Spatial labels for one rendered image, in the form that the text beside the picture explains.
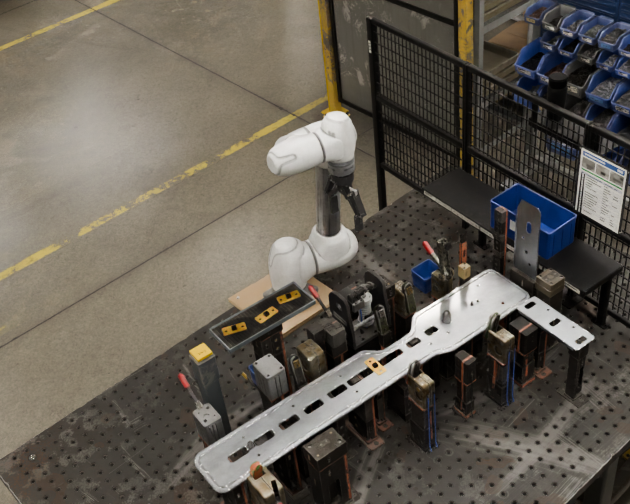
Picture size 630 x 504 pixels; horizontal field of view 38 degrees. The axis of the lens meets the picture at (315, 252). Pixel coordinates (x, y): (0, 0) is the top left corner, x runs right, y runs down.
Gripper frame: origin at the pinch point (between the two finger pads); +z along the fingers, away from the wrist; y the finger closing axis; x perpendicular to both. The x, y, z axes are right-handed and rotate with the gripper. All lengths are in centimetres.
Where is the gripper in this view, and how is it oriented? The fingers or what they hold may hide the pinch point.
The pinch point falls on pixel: (346, 218)
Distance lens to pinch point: 309.8
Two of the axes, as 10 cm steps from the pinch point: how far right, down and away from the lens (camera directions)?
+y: 5.9, 4.7, -6.5
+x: 8.0, -4.5, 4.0
